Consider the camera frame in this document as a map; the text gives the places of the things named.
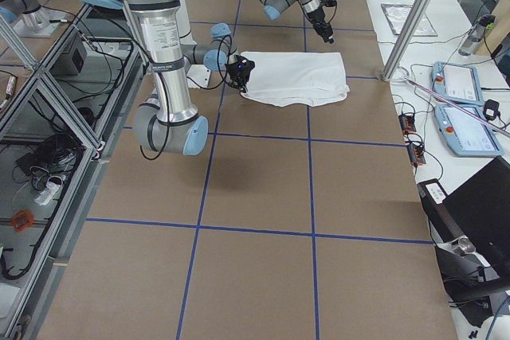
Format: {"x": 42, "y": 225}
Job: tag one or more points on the black laptop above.
{"x": 473, "y": 225}

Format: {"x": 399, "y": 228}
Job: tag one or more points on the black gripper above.
{"x": 321, "y": 26}
{"x": 239, "y": 77}

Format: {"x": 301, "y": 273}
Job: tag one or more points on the blue teach pendant far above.
{"x": 457, "y": 83}

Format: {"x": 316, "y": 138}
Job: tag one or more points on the white long-sleeve printed t-shirt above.
{"x": 285, "y": 78}

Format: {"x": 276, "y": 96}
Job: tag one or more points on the white camera pedestal base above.
{"x": 197, "y": 74}

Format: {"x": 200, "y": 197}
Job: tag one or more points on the blue teach pendant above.
{"x": 457, "y": 83}
{"x": 464, "y": 135}

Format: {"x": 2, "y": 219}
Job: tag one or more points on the metal reacher stick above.
{"x": 458, "y": 107}

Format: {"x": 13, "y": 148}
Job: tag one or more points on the aluminium frame post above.
{"x": 418, "y": 9}

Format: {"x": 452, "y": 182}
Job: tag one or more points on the silver-edged plastic bag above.
{"x": 396, "y": 15}

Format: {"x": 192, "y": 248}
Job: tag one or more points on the blue teach pendant near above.
{"x": 464, "y": 135}

